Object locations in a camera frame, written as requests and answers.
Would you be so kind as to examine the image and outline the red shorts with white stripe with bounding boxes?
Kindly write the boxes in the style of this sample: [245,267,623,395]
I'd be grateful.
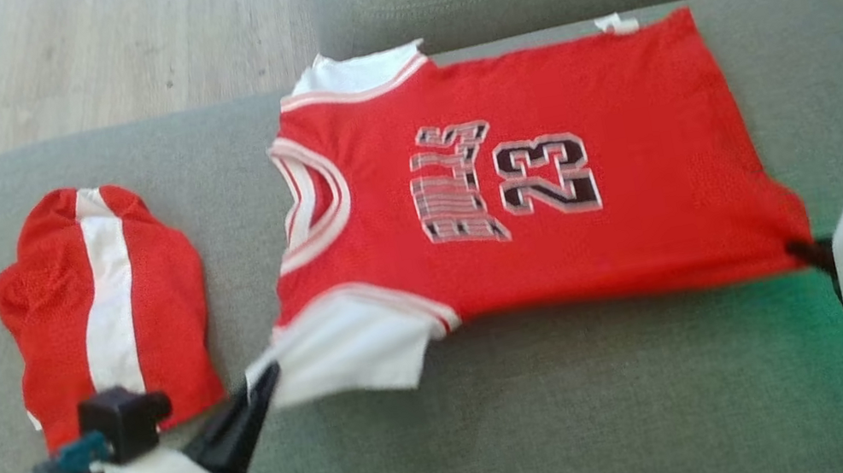
[0,166,234,459]

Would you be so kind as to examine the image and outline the red number 23 basketball jersey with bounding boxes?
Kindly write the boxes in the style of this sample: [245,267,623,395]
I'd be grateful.
[194,0,828,418]

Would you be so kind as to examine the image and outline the large grey sofa seat cushion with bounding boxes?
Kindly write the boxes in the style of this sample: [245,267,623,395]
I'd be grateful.
[0,0,843,473]

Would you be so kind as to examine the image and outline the teal left camera connector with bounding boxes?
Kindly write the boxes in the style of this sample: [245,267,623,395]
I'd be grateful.
[27,429,115,473]

